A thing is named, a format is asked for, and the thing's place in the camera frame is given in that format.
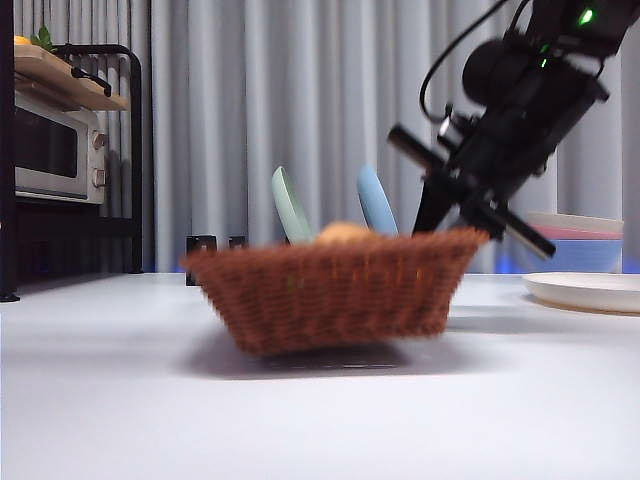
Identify brown wicker basket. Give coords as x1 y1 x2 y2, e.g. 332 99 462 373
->
179 226 492 358

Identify grey curtain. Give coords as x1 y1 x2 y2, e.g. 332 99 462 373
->
13 0 640 275

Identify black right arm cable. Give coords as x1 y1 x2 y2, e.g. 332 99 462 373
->
419 0 532 122

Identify white flat plate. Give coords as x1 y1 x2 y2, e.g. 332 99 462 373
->
520 272 640 316

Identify tan potato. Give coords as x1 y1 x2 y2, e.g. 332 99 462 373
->
316 221 374 247

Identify green leaves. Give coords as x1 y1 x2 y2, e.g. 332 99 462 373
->
29 25 56 54

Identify pink bowl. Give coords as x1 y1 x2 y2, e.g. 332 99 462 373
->
532 224 626 243

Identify black metal shelf frame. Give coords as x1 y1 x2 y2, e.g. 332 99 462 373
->
0 0 146 303

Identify light blue plate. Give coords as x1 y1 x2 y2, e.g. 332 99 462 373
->
356 164 400 237

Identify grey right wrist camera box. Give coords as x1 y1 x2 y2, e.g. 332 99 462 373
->
437 104 476 151

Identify blue bowl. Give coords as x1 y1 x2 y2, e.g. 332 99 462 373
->
548 238 625 275

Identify wooden tray with black handle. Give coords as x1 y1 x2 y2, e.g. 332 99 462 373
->
13 46 131 113

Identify silver toaster oven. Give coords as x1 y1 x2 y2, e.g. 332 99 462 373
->
13 91 109 206

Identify black plate rack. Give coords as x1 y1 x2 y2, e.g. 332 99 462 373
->
185 234 249 287

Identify white bowl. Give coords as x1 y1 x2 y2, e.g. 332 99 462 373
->
524 211 626 235

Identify pale green plate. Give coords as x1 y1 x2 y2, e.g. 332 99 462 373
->
271 166 318 247

